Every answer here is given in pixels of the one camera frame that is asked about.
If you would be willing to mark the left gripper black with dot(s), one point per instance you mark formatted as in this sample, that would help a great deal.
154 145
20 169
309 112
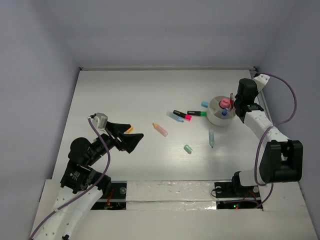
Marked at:
116 139

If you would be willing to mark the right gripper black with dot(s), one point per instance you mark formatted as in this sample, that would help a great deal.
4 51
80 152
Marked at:
256 92

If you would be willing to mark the red gel pen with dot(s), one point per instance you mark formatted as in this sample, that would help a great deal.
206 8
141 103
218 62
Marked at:
231 100

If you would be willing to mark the blue spray bottle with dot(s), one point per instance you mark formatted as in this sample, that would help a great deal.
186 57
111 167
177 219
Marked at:
224 113

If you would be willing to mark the blue marker cap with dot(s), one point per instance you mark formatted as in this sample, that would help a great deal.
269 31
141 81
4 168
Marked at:
205 104

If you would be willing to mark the black pink highlighter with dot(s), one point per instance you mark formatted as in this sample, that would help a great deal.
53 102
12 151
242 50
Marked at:
182 115

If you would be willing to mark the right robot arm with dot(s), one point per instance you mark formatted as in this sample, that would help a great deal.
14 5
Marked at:
278 159

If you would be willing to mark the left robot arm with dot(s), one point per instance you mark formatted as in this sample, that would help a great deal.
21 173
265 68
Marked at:
81 186

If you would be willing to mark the orange highlighter marker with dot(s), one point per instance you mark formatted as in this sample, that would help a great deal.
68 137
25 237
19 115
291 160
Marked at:
159 129

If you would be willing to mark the white round container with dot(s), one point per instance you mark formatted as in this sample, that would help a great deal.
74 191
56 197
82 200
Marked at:
214 111

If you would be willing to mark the black green highlighter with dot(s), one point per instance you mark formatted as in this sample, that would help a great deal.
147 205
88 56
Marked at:
197 113

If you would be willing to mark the blue highlighter marker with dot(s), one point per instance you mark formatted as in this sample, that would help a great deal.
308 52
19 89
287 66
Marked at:
174 117

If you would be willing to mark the green highlighter marker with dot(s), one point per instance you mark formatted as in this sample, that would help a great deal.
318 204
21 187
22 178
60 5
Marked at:
211 137

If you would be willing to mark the green marker cap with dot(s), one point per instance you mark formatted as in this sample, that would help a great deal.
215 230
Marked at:
188 149

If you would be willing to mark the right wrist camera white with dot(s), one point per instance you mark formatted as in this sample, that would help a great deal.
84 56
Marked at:
261 81

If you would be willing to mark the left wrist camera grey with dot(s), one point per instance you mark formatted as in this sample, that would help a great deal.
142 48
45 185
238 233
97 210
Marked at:
100 121

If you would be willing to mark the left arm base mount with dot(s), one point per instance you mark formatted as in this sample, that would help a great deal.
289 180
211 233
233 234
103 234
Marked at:
116 200

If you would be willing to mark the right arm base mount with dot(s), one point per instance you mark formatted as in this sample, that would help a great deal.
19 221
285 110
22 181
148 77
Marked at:
230 197

